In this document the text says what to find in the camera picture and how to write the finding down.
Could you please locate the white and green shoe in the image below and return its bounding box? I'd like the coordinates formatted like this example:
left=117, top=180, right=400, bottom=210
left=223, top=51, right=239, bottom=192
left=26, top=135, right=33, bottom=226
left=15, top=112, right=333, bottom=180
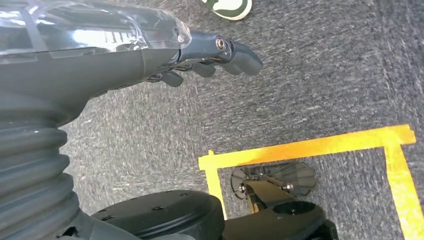
left=201, top=0, right=253, bottom=21

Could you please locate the yellow floor tape square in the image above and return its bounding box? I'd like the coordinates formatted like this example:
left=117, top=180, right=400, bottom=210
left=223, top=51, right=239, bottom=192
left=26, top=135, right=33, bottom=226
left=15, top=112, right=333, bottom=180
left=198, top=124, right=424, bottom=240

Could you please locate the black robot foot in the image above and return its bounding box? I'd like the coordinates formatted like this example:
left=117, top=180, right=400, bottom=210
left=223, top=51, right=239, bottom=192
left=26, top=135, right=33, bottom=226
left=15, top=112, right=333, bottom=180
left=221, top=162, right=339, bottom=240

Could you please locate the black robot leg joint cover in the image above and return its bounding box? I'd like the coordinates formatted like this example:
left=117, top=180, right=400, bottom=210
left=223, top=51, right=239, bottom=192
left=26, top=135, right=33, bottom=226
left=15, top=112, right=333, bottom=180
left=91, top=190, right=226, bottom=240

